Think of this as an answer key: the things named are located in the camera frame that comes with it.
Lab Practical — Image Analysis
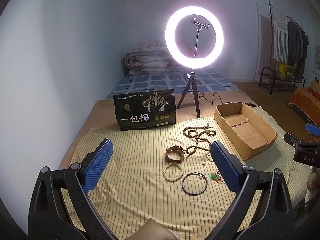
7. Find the green jade pendant red cord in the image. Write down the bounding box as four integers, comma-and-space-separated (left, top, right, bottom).
209, 171, 224, 183

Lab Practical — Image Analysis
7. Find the black metal bangle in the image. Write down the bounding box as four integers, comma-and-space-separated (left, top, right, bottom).
181, 172, 208, 196

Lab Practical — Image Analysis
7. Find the long wooden bead necklace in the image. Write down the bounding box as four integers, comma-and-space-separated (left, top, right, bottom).
182, 123, 217, 157

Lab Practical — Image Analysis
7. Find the cream bead bracelet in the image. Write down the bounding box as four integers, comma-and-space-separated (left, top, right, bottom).
162, 162, 185, 181

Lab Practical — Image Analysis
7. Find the gloved left hand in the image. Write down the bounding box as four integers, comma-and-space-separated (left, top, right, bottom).
125, 218, 178, 240

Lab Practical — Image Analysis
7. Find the orange cloth covered item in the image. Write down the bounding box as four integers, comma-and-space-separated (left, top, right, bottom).
287, 79, 320, 127

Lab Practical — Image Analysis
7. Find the brown cardboard box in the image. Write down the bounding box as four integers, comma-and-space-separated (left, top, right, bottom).
214, 102, 278, 160

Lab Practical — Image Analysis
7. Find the yellow striped cloth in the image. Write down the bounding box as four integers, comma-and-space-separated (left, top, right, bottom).
60, 106, 311, 240

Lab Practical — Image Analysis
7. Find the yellow box on rack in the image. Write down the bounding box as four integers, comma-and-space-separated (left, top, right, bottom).
278, 63, 295, 80

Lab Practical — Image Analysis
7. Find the blue checkered bed sheet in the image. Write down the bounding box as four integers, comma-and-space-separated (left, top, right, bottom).
107, 68, 239, 99

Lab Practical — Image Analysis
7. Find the black clothes rack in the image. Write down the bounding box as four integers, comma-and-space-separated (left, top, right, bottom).
259, 0, 310, 95

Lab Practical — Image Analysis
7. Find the black tripod stand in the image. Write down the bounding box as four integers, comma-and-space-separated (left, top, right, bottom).
176, 72, 201, 118

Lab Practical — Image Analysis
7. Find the white knitted hanging cloth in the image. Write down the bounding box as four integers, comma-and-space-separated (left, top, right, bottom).
271, 7, 289, 64

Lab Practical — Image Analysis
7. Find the black snack bag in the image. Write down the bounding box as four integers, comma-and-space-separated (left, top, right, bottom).
113, 89, 176, 131

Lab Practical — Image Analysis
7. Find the folded floral quilt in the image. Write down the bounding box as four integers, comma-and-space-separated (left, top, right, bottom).
124, 41, 185, 74

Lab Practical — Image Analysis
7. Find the phone holder clamp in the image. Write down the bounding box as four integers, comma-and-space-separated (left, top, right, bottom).
192, 17, 209, 58

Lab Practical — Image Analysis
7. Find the black ring light cable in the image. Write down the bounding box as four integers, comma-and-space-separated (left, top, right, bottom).
194, 90, 256, 107

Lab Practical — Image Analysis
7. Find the white ring light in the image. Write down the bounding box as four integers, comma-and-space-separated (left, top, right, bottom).
164, 4, 225, 70

